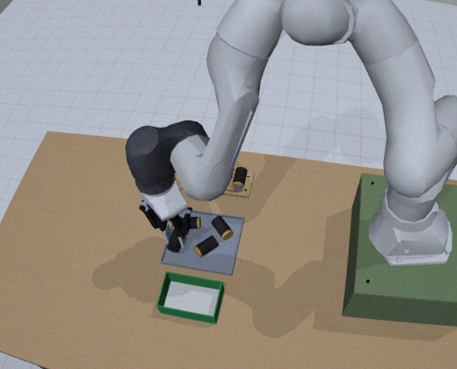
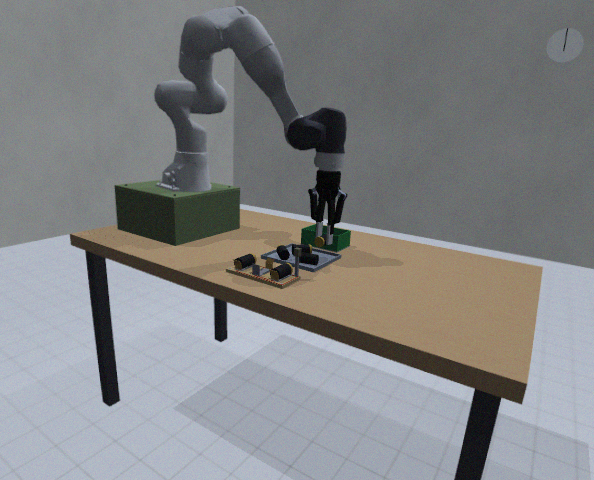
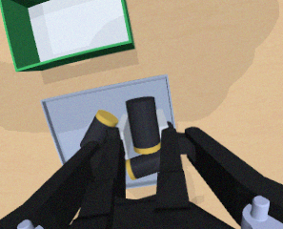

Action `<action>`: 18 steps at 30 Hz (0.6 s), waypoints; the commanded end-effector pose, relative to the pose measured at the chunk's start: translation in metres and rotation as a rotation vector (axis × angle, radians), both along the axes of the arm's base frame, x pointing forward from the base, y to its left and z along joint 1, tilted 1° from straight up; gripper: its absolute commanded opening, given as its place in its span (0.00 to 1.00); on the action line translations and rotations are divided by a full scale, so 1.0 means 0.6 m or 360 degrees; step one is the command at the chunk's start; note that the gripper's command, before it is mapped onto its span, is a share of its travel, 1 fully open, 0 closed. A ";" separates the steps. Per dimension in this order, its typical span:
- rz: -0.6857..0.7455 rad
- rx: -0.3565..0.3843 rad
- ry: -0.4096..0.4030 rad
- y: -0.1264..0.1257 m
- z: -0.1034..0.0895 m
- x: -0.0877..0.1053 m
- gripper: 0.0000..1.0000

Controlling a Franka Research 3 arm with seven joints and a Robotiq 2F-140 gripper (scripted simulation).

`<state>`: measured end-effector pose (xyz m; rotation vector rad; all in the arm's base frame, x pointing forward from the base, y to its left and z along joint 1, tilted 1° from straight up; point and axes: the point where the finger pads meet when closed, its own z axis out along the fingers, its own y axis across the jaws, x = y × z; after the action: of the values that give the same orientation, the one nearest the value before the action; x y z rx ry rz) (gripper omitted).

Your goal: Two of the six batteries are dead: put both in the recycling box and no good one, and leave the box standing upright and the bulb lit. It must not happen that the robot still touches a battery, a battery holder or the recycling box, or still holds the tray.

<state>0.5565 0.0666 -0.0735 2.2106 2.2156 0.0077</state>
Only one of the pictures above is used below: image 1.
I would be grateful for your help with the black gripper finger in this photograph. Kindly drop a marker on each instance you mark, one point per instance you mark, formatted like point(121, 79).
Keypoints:
point(182, 228)
point(164, 227)

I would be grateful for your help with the light blue tray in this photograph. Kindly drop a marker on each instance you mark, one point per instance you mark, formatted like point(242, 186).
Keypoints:
point(220, 260)

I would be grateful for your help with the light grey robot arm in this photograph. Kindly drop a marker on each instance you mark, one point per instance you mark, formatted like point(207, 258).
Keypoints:
point(421, 144)

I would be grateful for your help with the black battery with gold end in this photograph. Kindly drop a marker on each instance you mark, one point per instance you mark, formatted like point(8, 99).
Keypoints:
point(222, 228)
point(240, 176)
point(195, 222)
point(205, 246)
point(174, 244)

